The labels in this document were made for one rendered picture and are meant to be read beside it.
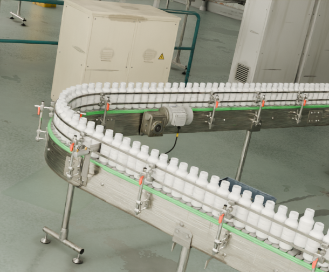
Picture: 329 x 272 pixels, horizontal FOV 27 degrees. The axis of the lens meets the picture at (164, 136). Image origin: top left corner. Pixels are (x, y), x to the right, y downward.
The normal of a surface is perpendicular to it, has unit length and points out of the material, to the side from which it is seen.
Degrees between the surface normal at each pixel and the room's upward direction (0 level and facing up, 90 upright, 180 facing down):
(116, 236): 0
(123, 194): 90
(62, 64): 90
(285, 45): 90
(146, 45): 90
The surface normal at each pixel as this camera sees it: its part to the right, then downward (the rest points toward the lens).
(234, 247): -0.58, 0.15
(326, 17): 0.57, 0.37
